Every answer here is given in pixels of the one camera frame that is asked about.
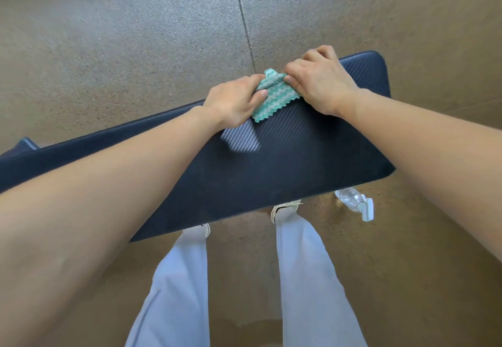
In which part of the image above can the person's right leg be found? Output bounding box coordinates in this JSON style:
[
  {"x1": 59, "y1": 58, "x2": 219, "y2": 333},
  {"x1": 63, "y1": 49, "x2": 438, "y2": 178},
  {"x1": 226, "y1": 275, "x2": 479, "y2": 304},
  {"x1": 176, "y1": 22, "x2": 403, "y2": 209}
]
[{"x1": 275, "y1": 206, "x2": 369, "y2": 347}]

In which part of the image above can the green striped cleaning cloth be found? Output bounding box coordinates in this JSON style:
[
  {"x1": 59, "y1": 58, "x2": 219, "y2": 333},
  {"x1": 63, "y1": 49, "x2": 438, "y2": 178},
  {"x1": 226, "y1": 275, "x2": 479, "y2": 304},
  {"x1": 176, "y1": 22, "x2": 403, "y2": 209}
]
[{"x1": 251, "y1": 68, "x2": 303, "y2": 123}]

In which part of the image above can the clear spray bottle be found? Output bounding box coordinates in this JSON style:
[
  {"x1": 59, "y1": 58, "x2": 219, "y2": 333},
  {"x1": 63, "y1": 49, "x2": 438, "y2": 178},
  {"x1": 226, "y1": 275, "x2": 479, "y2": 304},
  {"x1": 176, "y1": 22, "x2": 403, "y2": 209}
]
[{"x1": 334, "y1": 187, "x2": 375, "y2": 223}]

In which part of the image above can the person's right hand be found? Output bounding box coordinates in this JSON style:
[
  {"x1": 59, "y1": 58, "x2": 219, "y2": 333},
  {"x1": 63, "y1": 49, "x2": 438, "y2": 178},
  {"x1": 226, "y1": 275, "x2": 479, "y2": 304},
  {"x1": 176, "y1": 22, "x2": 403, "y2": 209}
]
[{"x1": 283, "y1": 45, "x2": 359, "y2": 117}]

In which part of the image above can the person's left hand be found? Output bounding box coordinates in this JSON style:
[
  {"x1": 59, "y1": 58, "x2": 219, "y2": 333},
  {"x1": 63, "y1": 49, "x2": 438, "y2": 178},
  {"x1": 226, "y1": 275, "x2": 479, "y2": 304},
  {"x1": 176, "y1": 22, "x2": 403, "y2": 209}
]
[{"x1": 202, "y1": 74, "x2": 269, "y2": 130}]

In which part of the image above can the person's leg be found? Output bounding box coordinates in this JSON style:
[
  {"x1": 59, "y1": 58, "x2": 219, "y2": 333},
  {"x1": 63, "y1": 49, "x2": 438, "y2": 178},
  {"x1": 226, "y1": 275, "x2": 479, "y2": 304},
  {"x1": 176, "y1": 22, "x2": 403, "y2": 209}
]
[
  {"x1": 275, "y1": 206, "x2": 369, "y2": 347},
  {"x1": 125, "y1": 227, "x2": 211, "y2": 347}
]

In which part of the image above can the person's right shoe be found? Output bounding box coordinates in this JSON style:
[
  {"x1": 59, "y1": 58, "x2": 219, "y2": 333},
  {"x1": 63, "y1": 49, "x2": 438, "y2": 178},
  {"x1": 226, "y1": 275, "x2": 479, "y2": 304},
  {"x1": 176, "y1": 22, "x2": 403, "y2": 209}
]
[{"x1": 270, "y1": 199, "x2": 303, "y2": 224}]

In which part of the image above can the person's left shoe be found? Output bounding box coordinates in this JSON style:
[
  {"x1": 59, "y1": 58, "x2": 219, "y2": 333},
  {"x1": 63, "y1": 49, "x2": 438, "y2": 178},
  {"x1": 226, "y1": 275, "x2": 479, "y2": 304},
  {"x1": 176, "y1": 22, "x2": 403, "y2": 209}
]
[{"x1": 183, "y1": 223, "x2": 212, "y2": 238}]

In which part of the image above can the black padded bench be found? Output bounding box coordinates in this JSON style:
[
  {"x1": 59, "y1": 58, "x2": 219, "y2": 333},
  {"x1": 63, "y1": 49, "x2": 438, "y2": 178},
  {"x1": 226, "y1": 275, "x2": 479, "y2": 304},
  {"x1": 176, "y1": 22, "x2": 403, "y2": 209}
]
[{"x1": 0, "y1": 50, "x2": 396, "y2": 242}]

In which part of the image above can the person's left forearm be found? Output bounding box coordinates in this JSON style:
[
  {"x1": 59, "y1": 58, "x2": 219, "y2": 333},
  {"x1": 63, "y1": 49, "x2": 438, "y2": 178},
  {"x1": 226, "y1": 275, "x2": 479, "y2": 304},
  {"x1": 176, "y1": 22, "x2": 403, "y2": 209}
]
[{"x1": 0, "y1": 105, "x2": 224, "y2": 347}]

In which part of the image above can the person's shoe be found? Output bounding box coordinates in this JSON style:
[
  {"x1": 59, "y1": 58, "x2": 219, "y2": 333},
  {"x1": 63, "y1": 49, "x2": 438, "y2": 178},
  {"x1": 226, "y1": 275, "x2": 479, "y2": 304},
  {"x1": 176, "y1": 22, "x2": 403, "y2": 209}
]
[
  {"x1": 183, "y1": 223, "x2": 212, "y2": 238},
  {"x1": 270, "y1": 199, "x2": 303, "y2": 224}
]

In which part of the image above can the person's right forearm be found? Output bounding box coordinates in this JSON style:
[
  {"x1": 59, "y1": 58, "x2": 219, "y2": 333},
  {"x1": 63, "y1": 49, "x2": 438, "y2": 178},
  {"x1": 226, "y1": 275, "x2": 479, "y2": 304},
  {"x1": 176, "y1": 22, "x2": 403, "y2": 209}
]
[{"x1": 336, "y1": 88, "x2": 502, "y2": 263}]

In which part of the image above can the person's left leg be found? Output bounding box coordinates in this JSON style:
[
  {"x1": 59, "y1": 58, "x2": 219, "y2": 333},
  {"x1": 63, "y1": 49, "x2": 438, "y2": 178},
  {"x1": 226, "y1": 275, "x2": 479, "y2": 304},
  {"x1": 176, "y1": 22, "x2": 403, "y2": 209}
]
[{"x1": 125, "y1": 227, "x2": 211, "y2": 347}]

